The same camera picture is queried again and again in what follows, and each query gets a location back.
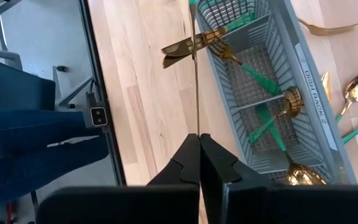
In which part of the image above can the grey metal frame leg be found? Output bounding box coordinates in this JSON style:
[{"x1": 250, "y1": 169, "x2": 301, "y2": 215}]
[{"x1": 0, "y1": 0, "x2": 24, "y2": 71}]

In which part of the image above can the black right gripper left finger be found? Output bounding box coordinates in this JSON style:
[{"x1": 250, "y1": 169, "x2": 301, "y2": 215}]
[{"x1": 37, "y1": 133, "x2": 201, "y2": 224}]

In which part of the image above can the person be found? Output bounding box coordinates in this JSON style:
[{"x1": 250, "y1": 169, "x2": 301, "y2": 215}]
[{"x1": 0, "y1": 108, "x2": 111, "y2": 210}]

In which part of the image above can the gold fork green handle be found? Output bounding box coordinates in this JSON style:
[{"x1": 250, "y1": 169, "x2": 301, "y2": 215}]
[
  {"x1": 210, "y1": 39, "x2": 282, "y2": 96},
  {"x1": 296, "y1": 17, "x2": 358, "y2": 37}
]

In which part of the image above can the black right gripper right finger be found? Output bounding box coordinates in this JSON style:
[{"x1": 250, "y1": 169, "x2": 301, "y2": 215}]
[{"x1": 200, "y1": 133, "x2": 358, "y2": 224}]

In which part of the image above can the black metal table frame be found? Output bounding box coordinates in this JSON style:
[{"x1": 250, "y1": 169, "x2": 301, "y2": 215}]
[{"x1": 78, "y1": 0, "x2": 127, "y2": 187}]

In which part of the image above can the dark blue box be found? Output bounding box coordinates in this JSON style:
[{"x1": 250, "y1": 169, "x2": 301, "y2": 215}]
[{"x1": 0, "y1": 57, "x2": 57, "y2": 111}]

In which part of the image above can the grey plastic cutlery basket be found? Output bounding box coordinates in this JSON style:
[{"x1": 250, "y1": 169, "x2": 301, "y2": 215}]
[{"x1": 194, "y1": 0, "x2": 358, "y2": 187}]

